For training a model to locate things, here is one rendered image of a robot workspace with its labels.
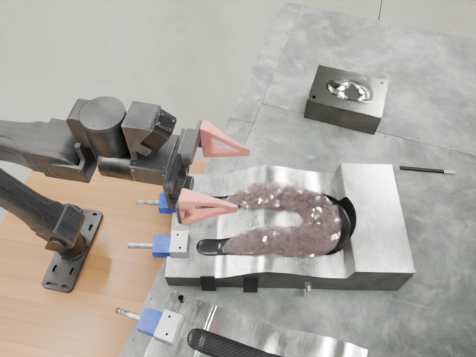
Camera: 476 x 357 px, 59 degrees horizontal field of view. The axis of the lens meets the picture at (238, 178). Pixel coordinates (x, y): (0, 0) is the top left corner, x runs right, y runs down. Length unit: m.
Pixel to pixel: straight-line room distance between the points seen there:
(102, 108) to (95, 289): 0.53
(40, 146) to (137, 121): 0.17
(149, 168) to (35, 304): 0.54
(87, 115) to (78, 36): 2.39
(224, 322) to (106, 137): 0.44
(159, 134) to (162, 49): 2.20
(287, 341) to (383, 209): 0.35
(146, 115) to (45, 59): 2.33
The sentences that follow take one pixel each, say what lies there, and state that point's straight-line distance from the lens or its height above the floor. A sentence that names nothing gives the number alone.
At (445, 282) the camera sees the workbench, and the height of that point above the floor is 0.80.
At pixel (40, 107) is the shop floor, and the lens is 2.56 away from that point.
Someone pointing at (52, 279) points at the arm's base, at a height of 0.81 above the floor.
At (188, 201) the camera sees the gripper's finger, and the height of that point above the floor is 1.23.
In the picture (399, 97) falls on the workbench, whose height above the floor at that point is 0.80.
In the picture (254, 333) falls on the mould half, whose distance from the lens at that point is 0.83.
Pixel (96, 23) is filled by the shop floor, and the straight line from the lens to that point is 3.01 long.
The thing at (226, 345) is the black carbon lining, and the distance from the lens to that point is 0.83.
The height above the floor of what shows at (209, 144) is 1.20.
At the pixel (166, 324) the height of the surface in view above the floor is 0.92.
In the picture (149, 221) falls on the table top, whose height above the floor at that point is 0.80.
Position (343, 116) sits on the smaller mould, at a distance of 1.17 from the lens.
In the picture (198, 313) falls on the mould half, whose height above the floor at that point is 0.89.
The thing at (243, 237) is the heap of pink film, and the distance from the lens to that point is 0.88.
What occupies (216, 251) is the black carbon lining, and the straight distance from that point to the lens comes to 0.92.
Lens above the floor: 1.69
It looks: 57 degrees down
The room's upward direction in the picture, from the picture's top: straight up
